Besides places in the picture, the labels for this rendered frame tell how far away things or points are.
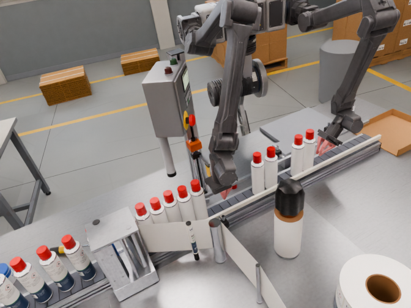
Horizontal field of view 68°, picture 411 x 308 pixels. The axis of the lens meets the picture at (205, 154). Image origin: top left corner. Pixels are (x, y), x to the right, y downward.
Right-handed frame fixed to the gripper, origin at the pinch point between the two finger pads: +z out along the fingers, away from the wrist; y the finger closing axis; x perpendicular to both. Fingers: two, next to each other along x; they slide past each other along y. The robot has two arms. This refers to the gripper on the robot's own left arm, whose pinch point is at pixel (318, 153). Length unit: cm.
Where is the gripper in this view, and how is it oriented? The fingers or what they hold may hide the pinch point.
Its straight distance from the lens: 144.2
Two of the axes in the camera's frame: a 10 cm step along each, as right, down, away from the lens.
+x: 7.6, 2.4, 6.1
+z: -4.7, 8.4, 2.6
